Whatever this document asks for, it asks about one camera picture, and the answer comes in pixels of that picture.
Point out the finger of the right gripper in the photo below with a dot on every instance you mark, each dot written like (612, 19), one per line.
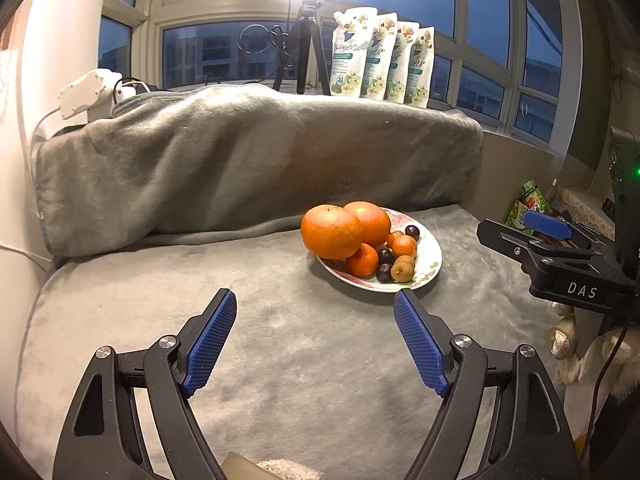
(527, 250)
(547, 225)

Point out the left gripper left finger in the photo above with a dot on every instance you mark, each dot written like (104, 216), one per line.
(102, 436)

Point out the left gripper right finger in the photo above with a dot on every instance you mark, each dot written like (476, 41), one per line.
(528, 436)

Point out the dark cherry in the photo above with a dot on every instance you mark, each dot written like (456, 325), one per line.
(384, 273)
(413, 231)
(386, 255)

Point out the mandarin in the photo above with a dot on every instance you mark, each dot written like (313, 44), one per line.
(364, 262)
(404, 245)

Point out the brown longan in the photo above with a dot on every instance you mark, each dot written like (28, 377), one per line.
(405, 260)
(403, 274)

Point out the small kumquat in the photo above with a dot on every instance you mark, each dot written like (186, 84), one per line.
(391, 239)

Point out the smooth large orange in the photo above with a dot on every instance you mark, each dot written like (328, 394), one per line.
(375, 222)

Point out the speckled large orange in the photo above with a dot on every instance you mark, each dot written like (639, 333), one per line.
(331, 232)

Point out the green snack bag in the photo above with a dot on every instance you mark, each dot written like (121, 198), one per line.
(531, 199)

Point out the white glove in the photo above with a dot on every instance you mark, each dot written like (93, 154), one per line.
(622, 377)

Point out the white floral plate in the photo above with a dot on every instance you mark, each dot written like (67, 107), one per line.
(428, 260)

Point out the grey seat cushion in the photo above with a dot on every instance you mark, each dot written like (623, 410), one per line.
(314, 370)

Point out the grey blanket covered backrest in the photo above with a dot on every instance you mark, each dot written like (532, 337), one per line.
(233, 161)

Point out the black tripod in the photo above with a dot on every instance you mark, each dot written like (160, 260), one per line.
(294, 48)

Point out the white power adapter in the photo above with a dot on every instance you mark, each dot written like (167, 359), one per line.
(96, 94)

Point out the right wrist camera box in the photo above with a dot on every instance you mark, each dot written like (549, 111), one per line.
(624, 170)

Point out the window frame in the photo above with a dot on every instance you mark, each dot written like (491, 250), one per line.
(514, 65)

